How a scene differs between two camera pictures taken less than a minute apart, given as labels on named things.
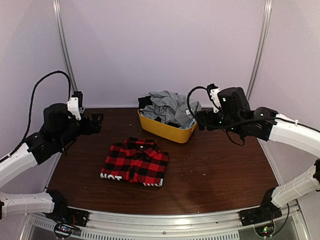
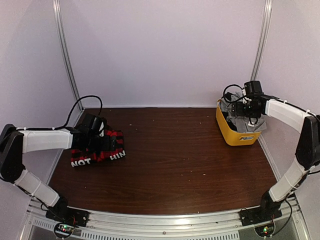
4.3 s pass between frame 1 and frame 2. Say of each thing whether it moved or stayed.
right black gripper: moved
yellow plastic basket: moved
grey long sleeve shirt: moved
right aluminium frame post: stayed
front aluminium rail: stayed
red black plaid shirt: moved
